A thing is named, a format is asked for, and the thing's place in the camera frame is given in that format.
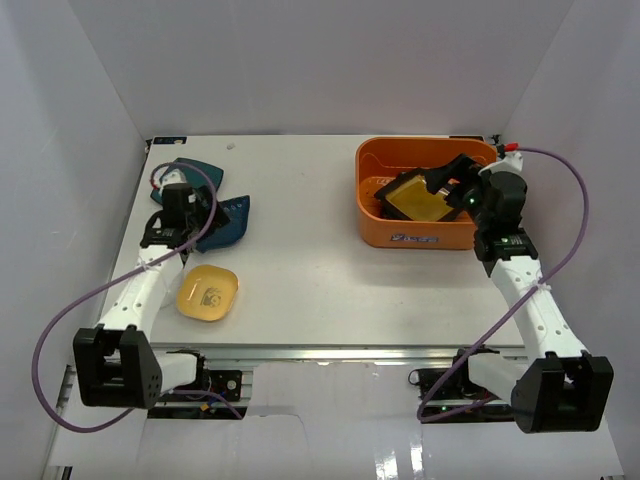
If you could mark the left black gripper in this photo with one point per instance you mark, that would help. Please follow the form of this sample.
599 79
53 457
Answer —
208 215

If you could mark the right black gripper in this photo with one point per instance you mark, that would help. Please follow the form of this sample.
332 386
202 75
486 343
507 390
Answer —
463 165

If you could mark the dark blue shell plate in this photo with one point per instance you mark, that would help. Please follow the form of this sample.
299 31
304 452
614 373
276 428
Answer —
230 224

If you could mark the black and amber square plate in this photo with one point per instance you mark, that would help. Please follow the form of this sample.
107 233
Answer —
405 198

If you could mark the yellow rounded plate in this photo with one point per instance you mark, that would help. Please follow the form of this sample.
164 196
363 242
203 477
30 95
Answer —
207 293

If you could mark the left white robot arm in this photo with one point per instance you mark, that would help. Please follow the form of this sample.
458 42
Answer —
115 363

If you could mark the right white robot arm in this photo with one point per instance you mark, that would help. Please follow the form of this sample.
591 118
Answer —
564 388

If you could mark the orange plastic bin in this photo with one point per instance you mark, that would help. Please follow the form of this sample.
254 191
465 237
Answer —
379 160

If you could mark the teal square plate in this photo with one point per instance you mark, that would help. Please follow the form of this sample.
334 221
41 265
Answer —
195 171

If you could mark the blue table label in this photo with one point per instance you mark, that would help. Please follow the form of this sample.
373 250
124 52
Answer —
169 140

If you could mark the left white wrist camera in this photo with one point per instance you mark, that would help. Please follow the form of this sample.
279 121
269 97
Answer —
171 176

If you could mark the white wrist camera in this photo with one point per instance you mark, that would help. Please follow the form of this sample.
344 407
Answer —
510 159
171 176

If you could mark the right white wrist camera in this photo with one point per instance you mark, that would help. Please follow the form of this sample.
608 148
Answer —
510 159

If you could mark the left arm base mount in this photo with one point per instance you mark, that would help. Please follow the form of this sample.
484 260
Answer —
215 395

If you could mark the aluminium table front rail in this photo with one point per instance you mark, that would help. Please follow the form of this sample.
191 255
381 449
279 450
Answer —
316 353

